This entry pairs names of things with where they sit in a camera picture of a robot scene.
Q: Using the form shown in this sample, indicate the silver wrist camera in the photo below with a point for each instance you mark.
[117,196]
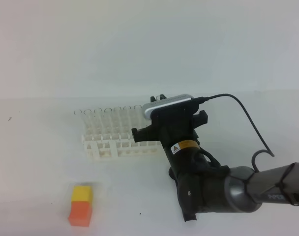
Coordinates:
[148,108]

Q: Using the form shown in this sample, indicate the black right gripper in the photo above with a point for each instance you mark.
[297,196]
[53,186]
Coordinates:
[172,124]

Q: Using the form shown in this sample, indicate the orange cube block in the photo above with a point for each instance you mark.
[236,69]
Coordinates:
[80,214]

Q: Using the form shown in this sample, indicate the yellow cube block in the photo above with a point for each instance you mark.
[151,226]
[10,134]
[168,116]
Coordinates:
[82,193]

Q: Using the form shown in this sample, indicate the white plastic test tube rack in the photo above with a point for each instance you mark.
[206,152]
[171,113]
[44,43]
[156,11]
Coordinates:
[107,145]

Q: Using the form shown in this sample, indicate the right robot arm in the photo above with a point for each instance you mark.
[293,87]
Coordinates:
[203,184]

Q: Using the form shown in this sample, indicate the black plastic scoop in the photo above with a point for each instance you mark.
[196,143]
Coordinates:
[186,217]

